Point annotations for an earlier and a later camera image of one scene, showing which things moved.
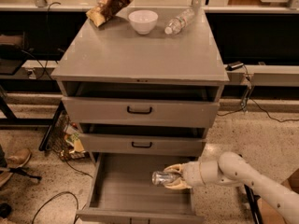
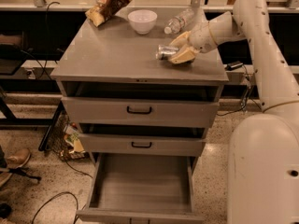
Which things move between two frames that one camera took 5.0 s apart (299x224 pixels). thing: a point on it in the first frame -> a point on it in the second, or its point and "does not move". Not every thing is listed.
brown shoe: x=20 y=160 does not move
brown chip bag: x=111 y=5 does not move
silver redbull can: x=163 y=177 -> x=163 y=52
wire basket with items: x=65 y=141 does not move
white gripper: x=192 y=174 -> x=201 y=38
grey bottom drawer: x=122 y=191 does not move
